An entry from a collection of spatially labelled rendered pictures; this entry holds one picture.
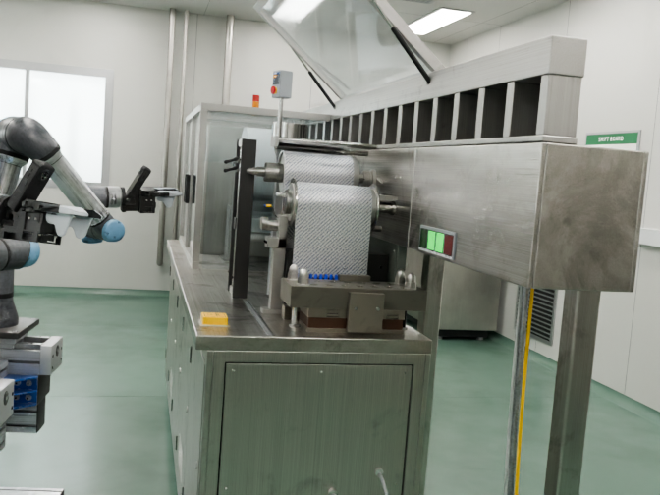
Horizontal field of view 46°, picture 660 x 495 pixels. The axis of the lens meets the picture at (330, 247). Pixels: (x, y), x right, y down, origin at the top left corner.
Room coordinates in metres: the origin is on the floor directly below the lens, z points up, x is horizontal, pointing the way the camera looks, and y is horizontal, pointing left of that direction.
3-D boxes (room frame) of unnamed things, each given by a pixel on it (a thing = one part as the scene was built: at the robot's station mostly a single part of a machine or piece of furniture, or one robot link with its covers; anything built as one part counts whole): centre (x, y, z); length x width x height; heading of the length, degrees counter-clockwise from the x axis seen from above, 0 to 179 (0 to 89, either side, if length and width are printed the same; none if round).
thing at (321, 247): (2.33, 0.00, 1.11); 0.23 x 0.01 x 0.18; 104
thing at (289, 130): (3.08, 0.19, 1.50); 0.14 x 0.14 x 0.06
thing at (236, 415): (3.28, 0.30, 0.43); 2.52 x 0.64 x 0.86; 14
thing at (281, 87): (2.90, 0.23, 1.66); 0.07 x 0.07 x 0.10; 30
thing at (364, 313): (2.14, -0.11, 0.97); 0.10 x 0.03 x 0.11; 104
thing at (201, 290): (3.28, 0.32, 0.88); 2.52 x 0.66 x 0.04; 14
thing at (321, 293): (2.22, -0.08, 1.00); 0.40 x 0.16 x 0.06; 104
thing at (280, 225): (2.38, 0.17, 1.05); 0.06 x 0.05 x 0.31; 104
